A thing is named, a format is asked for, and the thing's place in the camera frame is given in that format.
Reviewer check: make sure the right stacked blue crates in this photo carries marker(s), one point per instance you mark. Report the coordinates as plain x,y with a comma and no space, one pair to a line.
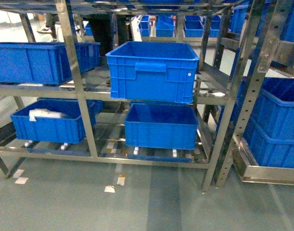
270,129

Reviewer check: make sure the blue crate middle shelf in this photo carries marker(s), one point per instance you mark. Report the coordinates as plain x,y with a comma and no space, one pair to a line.
153,71

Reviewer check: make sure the blue crate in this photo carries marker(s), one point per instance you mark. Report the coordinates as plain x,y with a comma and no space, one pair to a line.
161,125
49,119
34,62

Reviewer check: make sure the blue crate lower left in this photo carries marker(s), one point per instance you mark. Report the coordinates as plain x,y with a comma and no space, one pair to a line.
49,119

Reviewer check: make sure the blue crate lower middle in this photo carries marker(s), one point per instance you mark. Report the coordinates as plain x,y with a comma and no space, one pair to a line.
161,125

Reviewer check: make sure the stainless steel shelf rack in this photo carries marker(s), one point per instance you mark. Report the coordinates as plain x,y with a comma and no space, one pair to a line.
11,159

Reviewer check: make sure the blue crate upper left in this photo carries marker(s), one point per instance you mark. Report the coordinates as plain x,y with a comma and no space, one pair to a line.
34,62

